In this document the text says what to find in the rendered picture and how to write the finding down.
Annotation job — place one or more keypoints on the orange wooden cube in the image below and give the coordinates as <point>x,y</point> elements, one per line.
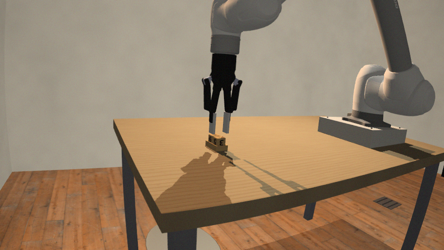
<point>219,140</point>
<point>210,137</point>

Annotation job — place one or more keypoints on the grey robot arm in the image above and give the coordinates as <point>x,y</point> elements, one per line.
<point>401,89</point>

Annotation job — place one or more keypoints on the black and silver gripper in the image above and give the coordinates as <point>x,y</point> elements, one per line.
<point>222,75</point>

